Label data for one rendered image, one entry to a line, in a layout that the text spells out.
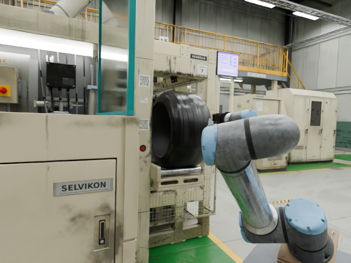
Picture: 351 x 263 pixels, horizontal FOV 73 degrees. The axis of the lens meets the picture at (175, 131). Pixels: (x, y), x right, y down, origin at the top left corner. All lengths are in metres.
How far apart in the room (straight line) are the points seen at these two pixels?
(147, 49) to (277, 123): 1.18
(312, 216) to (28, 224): 0.98
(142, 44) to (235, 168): 1.17
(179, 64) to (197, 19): 11.24
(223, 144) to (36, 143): 0.47
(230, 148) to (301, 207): 0.58
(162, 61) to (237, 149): 1.44
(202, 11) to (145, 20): 11.85
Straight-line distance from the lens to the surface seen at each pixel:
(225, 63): 5.91
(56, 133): 0.67
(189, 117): 1.52
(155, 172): 1.58
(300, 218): 1.12
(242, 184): 0.78
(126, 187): 0.72
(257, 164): 6.33
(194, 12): 13.27
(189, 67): 2.08
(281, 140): 0.65
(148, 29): 1.70
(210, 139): 0.65
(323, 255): 1.30
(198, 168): 1.73
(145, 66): 1.63
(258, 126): 0.63
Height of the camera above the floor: 1.26
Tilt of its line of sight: 3 degrees down
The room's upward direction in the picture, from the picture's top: 2 degrees clockwise
